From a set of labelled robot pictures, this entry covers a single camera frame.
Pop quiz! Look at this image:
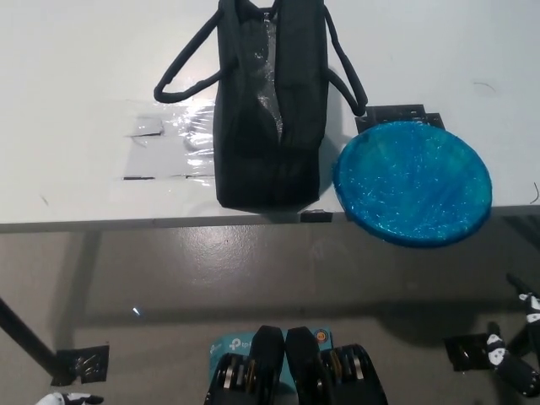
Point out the teal tp-link box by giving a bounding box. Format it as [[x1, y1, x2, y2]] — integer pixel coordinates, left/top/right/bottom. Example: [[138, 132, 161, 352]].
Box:
[[208, 325, 338, 393]]

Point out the robot right hand white black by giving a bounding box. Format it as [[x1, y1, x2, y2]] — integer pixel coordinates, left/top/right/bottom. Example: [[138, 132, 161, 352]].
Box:
[[484, 273, 540, 398]]

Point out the black fabric bag with handles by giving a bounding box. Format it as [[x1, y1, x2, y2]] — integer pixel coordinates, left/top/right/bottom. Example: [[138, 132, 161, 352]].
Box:
[[154, 0, 369, 212]]

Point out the blue plastic-wrapped plate stack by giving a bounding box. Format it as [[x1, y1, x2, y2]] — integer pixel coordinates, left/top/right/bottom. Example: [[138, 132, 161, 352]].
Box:
[[331, 119, 494, 248]]

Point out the robot left black body block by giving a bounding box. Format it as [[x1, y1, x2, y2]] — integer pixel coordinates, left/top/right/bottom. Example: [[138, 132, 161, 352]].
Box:
[[204, 324, 287, 405]]

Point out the black table leg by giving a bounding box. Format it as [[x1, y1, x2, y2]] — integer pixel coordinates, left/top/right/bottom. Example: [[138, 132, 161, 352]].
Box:
[[0, 297, 58, 372]]

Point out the clear shiny tape patch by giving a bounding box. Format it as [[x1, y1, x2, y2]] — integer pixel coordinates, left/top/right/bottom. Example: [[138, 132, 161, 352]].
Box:
[[121, 99, 219, 182]]

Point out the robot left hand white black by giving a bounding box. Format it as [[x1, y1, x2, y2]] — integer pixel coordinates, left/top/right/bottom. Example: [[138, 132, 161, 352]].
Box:
[[35, 391, 105, 405]]

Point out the black floor tape patch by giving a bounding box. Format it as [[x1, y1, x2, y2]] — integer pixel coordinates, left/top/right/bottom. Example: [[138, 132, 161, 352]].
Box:
[[50, 344, 110, 386], [443, 332, 507, 372]]

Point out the large black tape patch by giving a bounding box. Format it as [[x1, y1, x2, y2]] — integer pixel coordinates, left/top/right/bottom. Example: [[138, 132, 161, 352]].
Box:
[[354, 103, 445, 134]]

